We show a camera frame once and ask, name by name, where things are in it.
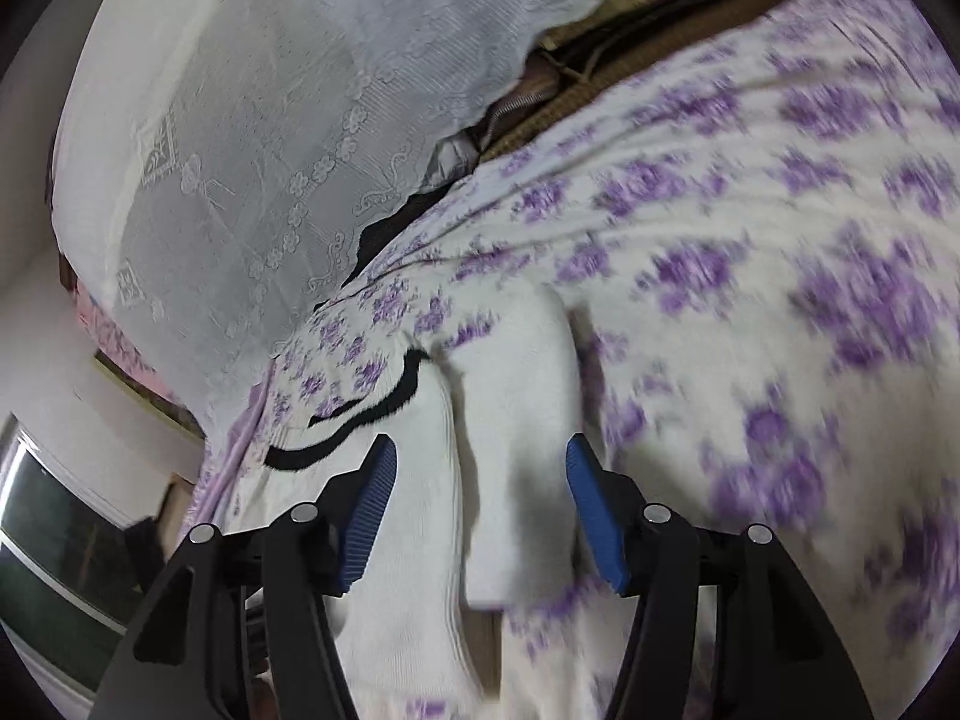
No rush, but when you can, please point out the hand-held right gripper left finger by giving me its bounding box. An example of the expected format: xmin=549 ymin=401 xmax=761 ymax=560
xmin=88 ymin=433 xmax=398 ymax=720

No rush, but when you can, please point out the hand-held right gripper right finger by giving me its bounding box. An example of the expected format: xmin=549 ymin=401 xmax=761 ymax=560
xmin=565 ymin=433 xmax=875 ymax=720

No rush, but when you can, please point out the white sweater with black trim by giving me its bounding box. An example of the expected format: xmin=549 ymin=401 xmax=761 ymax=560
xmin=264 ymin=292 xmax=587 ymax=720

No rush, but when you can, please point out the lilac cloth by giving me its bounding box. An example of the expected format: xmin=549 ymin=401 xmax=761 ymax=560
xmin=191 ymin=381 xmax=275 ymax=527

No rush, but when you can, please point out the wooden nightstand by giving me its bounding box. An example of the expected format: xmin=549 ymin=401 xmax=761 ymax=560
xmin=159 ymin=471 xmax=202 ymax=530

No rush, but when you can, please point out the dark cloth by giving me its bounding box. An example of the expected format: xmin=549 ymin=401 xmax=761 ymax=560
xmin=352 ymin=184 xmax=451 ymax=278

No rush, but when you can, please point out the dark window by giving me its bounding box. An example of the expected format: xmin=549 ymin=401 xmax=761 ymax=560
xmin=0 ymin=420 xmax=155 ymax=695

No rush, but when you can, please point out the pink floral cloth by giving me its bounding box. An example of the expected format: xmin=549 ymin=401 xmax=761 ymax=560
xmin=69 ymin=281 xmax=188 ymax=406

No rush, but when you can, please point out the purple floral bedsheet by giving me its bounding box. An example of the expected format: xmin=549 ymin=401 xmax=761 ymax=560
xmin=180 ymin=0 xmax=960 ymax=720

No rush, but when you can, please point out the grey satin cloth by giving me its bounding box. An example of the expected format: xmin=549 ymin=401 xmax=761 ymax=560
xmin=420 ymin=131 xmax=481 ymax=192

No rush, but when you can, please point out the white lace cover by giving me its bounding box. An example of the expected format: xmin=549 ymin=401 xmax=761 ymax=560
xmin=51 ymin=0 xmax=608 ymax=425

